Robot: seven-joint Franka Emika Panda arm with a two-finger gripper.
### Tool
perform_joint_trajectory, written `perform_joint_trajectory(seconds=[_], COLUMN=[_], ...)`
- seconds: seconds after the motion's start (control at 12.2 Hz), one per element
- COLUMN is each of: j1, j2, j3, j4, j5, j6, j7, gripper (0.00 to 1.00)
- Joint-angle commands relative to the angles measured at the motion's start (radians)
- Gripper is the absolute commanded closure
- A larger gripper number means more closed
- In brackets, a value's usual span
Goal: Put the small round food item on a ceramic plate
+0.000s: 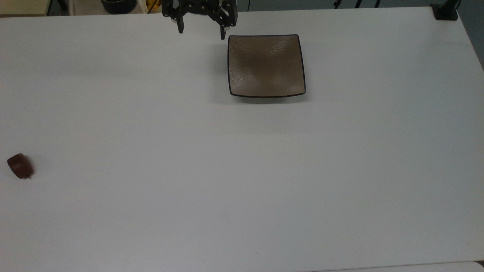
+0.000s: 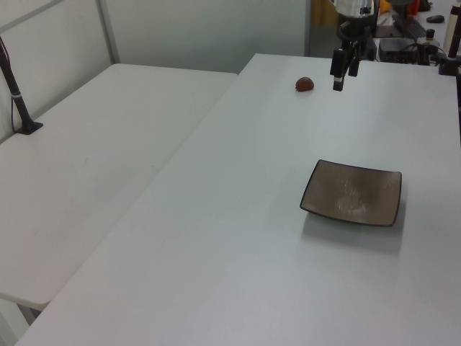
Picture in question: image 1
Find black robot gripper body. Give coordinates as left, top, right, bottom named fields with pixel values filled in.
left=162, top=0, right=239, bottom=28

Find small dark brown food item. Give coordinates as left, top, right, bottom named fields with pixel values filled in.
left=7, top=153, right=34, bottom=180

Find square brown ceramic plate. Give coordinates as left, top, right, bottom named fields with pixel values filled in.
left=227, top=34, right=306, bottom=99

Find black round container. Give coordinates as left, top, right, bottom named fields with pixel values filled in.
left=101, top=0, right=137, bottom=15

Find black tripod legs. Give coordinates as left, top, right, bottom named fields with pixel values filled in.
left=333, top=0, right=382, bottom=9

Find black camera stand clamp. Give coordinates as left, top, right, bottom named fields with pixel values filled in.
left=431, top=0, right=461, bottom=21

